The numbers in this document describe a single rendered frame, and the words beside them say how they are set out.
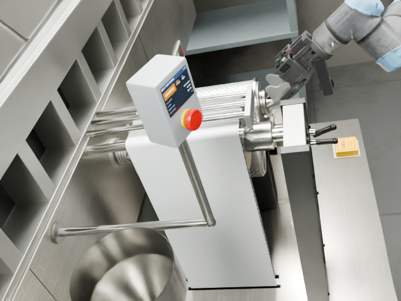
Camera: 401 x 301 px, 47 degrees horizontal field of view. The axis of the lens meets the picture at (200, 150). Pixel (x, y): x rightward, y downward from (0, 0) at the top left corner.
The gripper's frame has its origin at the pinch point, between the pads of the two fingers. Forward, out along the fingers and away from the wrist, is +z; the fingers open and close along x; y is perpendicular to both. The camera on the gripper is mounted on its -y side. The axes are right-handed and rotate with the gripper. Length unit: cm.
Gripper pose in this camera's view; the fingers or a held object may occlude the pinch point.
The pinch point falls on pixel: (273, 101)
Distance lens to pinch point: 124.9
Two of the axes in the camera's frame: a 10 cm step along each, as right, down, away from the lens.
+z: -5.8, 5.5, 6.0
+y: -8.1, -5.0, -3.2
